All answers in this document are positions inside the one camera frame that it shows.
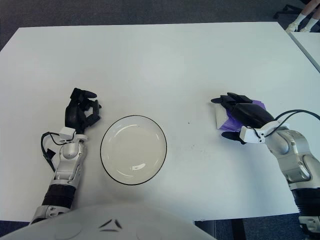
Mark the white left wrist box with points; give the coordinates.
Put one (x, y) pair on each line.
(67, 133)

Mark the white shoe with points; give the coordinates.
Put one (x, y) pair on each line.
(292, 27)
(305, 29)

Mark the black table leg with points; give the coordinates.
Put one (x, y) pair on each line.
(238, 230)

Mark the white plate with black rim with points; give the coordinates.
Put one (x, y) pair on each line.
(133, 150)

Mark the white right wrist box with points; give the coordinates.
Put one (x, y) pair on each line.
(250, 135)

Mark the person's leg with white sock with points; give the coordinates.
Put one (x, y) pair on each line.
(301, 17)
(312, 22)

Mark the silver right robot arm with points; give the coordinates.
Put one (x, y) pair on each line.
(295, 150)

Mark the purple tissue paper pack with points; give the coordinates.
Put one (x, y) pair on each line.
(221, 117)

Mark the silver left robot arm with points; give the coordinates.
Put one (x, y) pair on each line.
(70, 152)

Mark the white side table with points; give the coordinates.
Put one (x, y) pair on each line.
(310, 45)

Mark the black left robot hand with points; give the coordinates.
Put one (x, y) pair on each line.
(72, 115)

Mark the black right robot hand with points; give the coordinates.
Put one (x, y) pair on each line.
(250, 112)

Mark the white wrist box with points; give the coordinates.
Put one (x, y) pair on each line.
(250, 135)
(67, 133)

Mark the grey robot torso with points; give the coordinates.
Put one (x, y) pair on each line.
(112, 221)

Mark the black office chair base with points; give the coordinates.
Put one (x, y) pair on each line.
(287, 8)

